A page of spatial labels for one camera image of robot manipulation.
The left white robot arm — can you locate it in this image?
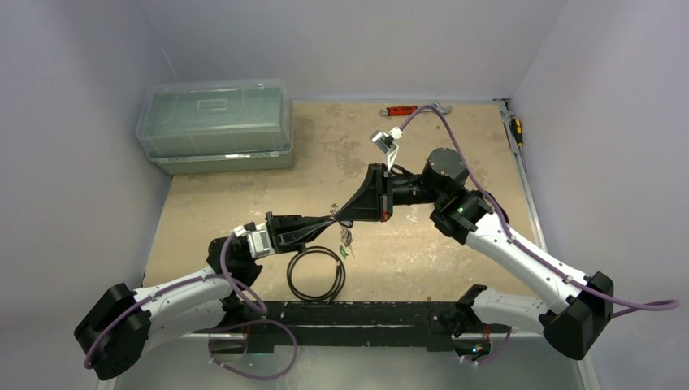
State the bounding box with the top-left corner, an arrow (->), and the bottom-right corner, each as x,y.
74,213 -> 336,380

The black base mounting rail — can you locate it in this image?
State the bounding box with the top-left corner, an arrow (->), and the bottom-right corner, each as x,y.
221,301 -> 507,353

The green key tag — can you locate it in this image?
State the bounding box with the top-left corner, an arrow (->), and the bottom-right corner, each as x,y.
339,245 -> 349,259

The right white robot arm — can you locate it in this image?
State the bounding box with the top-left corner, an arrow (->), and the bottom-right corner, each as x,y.
335,148 -> 614,360

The red handled adjustable wrench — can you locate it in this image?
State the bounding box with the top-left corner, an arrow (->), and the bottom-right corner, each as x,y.
379,101 -> 453,117

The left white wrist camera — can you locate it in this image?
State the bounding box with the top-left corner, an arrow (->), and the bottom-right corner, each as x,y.
232,222 -> 275,259

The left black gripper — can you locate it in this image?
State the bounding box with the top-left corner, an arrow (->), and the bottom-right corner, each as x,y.
261,212 -> 336,257

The clear green plastic storage box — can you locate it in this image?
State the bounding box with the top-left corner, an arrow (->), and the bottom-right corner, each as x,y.
135,79 -> 294,176

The aluminium frame rail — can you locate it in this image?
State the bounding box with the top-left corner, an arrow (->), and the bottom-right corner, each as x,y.
183,300 -> 544,341

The yellow black screwdriver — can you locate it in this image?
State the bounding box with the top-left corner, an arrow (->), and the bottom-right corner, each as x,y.
509,118 -> 524,147

